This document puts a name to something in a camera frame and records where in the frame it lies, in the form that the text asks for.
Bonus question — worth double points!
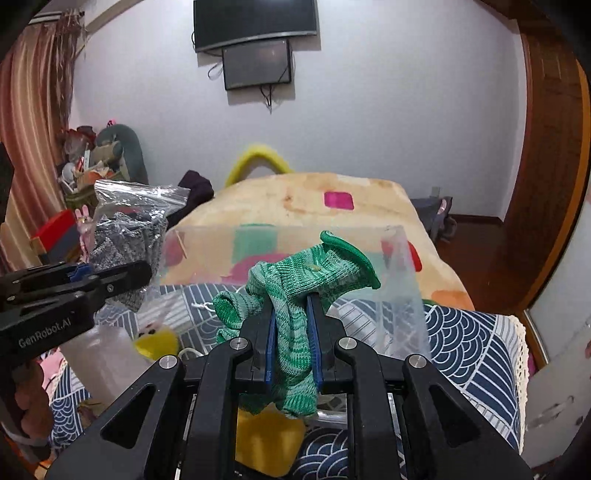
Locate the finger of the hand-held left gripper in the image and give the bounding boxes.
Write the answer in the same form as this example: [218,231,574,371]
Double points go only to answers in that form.
[91,260,154,305]
[0,261,100,302]

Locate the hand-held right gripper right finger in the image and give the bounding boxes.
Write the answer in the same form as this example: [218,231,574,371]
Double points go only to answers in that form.
[305,294,536,480]

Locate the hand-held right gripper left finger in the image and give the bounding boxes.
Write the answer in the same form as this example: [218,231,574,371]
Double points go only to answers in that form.
[44,298,278,480]

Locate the grey knit gloves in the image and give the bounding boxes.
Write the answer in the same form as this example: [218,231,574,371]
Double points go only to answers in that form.
[92,210,169,313]

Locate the green knit glove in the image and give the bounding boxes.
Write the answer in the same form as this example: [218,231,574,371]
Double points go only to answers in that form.
[212,230,382,421]

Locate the clear zip bag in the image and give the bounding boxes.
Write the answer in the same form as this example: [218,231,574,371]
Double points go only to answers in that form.
[92,179,193,313]

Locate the large clear plastic bag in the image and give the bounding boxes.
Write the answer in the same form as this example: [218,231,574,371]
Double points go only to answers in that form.
[159,224,433,366]

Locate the person's left hand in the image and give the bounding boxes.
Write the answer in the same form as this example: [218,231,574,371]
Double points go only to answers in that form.
[11,357,54,446]

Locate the red box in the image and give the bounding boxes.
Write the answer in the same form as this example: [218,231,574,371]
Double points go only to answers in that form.
[30,209,80,265]

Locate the pink rabbit toy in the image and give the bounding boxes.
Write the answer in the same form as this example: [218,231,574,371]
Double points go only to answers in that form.
[74,208,96,256]

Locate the yellow plush toy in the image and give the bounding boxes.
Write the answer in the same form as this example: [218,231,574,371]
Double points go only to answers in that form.
[133,322,182,361]

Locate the dark purple cloth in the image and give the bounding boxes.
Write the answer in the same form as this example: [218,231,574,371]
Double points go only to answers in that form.
[177,170,216,219]

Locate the pile of toys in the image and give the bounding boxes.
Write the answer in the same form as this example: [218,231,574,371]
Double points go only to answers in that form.
[56,124,126,210]

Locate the green plush toy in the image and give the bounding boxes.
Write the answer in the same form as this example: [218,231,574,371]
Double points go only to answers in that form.
[95,123,150,185]

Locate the striped orange curtain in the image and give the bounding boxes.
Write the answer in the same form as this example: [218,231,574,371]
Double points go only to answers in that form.
[0,11,86,274]

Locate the beige blanket with coloured squares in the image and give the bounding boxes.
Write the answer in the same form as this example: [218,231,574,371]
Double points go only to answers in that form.
[165,172,476,315]

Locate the navy wave pattern blanket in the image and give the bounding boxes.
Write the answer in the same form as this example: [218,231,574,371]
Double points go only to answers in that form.
[48,281,528,480]

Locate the yellow fuzzy arch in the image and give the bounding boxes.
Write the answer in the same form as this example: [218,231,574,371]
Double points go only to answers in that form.
[224,144,294,188]

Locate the grey backpack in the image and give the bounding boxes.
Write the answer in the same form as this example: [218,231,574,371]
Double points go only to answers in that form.
[410,196,459,243]

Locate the white board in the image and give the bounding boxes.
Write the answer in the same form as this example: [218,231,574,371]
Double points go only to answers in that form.
[521,194,591,468]

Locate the small black monitor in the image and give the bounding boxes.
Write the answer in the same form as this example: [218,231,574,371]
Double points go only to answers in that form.
[222,39,294,92]

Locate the brown wooden door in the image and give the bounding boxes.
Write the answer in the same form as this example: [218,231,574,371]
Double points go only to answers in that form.
[502,18,591,317]

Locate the black wall television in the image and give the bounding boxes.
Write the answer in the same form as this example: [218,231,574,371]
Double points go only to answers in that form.
[193,0,320,54]

